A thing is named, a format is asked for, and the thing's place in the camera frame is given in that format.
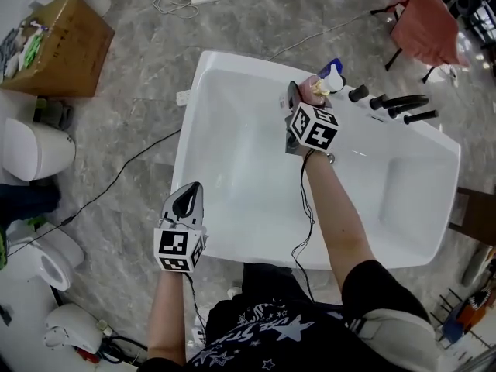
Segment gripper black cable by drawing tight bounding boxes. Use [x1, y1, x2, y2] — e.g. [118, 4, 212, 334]
[291, 149, 317, 304]
[184, 271, 208, 335]

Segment black towel rack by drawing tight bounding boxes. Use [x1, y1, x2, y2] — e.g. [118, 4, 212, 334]
[370, 0, 437, 84]

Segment black hand shower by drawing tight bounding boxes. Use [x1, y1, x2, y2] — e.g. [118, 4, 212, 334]
[403, 109, 439, 126]

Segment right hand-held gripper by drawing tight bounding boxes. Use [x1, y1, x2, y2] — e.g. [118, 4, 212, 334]
[284, 81, 340, 157]

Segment pink towel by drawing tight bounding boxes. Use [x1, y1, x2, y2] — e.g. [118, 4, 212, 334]
[390, 0, 470, 68]

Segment white open-seat toilet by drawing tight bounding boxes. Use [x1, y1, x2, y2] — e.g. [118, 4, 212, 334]
[6, 222, 86, 292]

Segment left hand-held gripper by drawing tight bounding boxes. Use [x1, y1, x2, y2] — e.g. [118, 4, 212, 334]
[153, 181, 208, 274]

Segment person's black trousers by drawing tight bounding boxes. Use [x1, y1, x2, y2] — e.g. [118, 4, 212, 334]
[242, 262, 344, 306]

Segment blue white bottle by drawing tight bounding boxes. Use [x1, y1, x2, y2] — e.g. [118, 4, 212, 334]
[317, 57, 347, 95]

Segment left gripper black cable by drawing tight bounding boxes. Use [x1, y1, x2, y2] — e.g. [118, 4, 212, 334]
[184, 271, 208, 335]

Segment black coiled cable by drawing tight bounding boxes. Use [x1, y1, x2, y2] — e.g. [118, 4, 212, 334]
[99, 334, 149, 366]

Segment brown wooden stool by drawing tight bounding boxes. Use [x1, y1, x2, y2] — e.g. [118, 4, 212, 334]
[448, 187, 496, 248]

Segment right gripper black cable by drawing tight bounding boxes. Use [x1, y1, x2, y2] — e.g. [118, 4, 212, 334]
[291, 149, 317, 304]

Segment white bathtub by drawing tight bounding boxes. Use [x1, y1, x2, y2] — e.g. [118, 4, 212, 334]
[170, 50, 463, 272]

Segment person's right forearm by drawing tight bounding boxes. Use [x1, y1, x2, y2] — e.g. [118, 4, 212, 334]
[304, 148, 376, 284]

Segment red tool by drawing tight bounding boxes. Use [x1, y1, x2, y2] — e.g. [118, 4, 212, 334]
[74, 346, 98, 364]

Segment person's left forearm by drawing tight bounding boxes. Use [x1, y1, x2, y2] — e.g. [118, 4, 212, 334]
[146, 270, 195, 366]

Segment blue plastic box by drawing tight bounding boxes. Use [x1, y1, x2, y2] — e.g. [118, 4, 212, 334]
[440, 308, 466, 344]

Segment open brown cardboard box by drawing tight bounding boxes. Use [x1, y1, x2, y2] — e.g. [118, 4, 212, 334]
[0, 0, 116, 98]

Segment person's black star-print shirt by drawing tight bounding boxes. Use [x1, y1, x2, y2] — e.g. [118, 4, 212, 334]
[137, 260, 432, 372]

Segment white round appliance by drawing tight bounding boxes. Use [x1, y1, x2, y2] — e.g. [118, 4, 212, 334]
[43, 303, 104, 357]

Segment person's grey shoulder bag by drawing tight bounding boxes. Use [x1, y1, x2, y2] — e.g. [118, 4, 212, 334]
[343, 309, 441, 372]

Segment long white cable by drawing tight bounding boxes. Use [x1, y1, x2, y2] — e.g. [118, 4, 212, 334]
[270, 9, 393, 60]

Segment black floor cable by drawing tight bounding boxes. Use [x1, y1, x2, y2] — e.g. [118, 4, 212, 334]
[7, 128, 183, 257]

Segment grey cloth pile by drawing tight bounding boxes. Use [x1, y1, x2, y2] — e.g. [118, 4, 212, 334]
[36, 98, 75, 132]

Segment pink bottle with gold cap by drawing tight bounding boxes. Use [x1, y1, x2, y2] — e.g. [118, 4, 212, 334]
[277, 74, 331, 111]

